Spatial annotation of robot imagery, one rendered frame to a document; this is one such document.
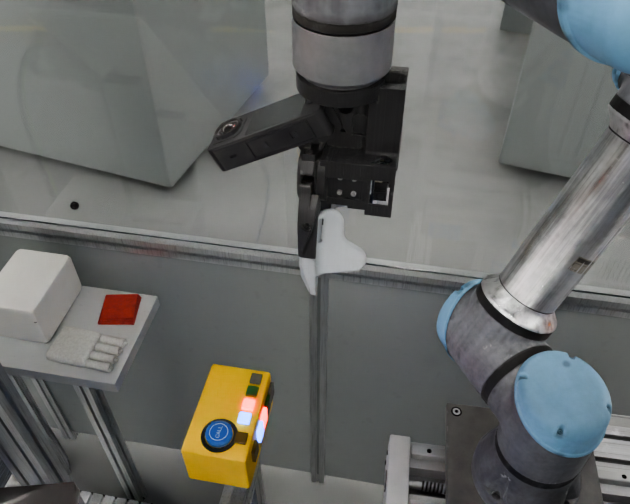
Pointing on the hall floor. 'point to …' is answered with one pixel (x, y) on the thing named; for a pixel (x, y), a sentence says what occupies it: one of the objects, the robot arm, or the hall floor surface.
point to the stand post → (17, 429)
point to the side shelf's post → (112, 441)
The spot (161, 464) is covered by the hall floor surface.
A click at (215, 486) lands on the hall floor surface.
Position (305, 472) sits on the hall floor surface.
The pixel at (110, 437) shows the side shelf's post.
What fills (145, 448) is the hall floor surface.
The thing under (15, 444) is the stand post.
